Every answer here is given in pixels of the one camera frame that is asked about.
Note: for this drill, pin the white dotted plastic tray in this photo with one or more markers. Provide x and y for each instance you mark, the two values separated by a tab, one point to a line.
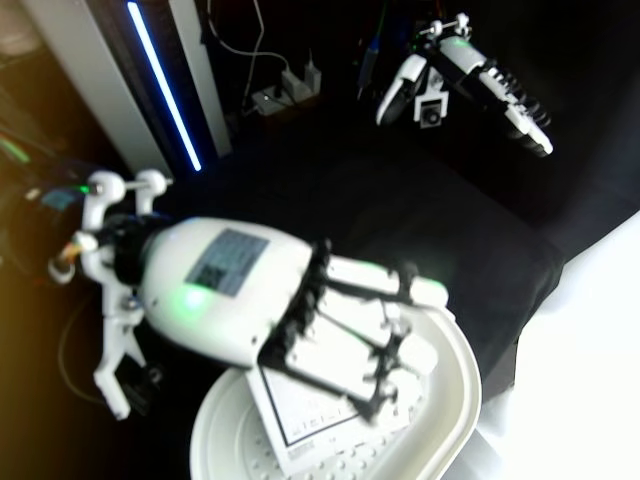
450	380

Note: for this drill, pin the white plug adapter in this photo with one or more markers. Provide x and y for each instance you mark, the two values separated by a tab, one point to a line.
302	77

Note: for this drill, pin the white cloth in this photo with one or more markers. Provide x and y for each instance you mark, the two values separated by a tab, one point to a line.
580	360

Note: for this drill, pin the blue and white calculator box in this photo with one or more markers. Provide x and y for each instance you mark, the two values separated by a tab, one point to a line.
310	415

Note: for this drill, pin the white pillar with blue light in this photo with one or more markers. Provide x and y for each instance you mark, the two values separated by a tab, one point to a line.
105	95

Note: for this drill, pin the white power strip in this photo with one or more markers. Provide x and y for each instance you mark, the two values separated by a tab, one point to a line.
270	101

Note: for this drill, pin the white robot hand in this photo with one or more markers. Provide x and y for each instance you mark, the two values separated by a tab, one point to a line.
465	55
220	295

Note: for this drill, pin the black table cloth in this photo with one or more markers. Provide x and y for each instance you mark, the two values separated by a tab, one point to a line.
425	210

